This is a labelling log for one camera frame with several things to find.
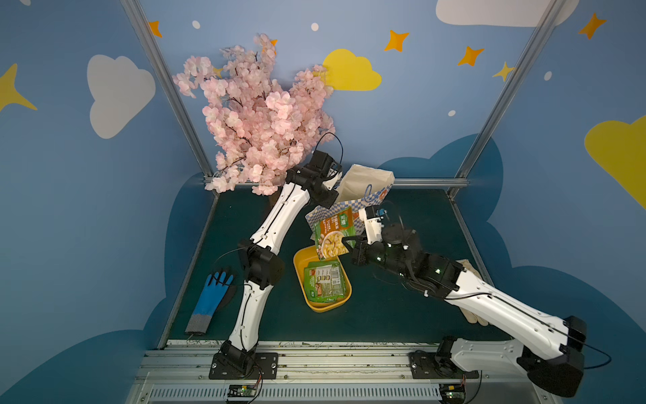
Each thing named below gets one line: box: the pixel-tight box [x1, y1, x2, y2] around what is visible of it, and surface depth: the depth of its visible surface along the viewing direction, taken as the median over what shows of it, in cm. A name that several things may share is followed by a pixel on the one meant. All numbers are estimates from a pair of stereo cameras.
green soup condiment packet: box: [314, 207, 357, 261], surface depth 71 cm
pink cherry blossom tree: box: [172, 32, 336, 195], surface depth 69 cm
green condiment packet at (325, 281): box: [303, 260, 346, 303], surface depth 90 cm
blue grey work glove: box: [185, 271, 234, 335], surface depth 86 cm
